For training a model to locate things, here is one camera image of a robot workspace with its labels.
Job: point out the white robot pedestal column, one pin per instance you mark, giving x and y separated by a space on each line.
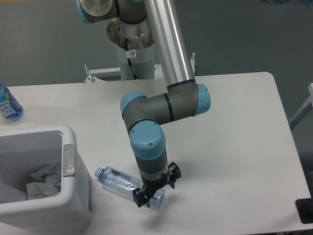
135 47

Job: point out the white plastic trash can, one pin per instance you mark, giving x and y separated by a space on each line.
24 151

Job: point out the white tissue trash in bin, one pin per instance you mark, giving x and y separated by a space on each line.
44 183

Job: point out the white metal base bracket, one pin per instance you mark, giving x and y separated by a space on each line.
114 74

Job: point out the blue labelled water bottle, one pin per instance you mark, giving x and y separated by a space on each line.
10 108

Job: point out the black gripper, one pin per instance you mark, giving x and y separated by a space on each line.
153 181

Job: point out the white frame at right edge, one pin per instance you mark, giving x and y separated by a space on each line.
303 110

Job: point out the clear plastic bottle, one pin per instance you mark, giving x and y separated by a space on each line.
118 182

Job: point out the black device at table edge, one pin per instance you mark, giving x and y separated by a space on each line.
305 210

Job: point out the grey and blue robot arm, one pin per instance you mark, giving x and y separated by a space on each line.
143 115

